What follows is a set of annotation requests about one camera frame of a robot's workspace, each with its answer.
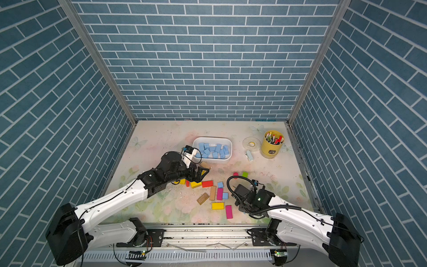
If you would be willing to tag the red long block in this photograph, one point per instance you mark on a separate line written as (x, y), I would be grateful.
(207, 184)

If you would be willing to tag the blue thin block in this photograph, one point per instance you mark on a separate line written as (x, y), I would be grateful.
(222, 154)

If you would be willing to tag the white rectangular plastic tray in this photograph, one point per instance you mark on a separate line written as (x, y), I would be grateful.
(213, 142)

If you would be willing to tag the clear tape roll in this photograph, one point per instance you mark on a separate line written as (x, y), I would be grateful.
(251, 144)

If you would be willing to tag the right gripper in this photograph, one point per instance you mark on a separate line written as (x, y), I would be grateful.
(241, 208)

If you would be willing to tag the tan upright wooden block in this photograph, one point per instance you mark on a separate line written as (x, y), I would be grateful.
(212, 193)

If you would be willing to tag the aluminium mounting rail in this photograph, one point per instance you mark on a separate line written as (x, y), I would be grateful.
(206, 235)

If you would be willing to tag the tan wooden block upper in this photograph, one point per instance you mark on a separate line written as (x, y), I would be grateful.
(205, 165)

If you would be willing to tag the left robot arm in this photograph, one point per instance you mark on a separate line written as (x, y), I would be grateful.
(75, 229)

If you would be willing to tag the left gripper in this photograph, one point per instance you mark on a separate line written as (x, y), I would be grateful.
(192, 178)

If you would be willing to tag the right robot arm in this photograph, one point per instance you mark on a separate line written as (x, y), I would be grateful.
(335, 236)

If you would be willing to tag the brown grained wooden block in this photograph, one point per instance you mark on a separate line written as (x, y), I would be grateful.
(203, 198)

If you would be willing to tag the yellow large block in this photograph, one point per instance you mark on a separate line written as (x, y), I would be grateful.
(195, 184)

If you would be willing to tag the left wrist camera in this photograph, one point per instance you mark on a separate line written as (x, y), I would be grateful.
(188, 154)

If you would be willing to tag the yellow block bottom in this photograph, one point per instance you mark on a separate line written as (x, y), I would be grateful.
(217, 206)

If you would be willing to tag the magenta upright block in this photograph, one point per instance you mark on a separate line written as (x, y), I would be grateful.
(219, 195)

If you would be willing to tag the yellow pen holder cup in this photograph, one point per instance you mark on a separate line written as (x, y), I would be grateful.
(271, 144)

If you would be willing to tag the magenta block bottom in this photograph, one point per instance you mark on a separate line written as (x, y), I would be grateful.
(229, 214)

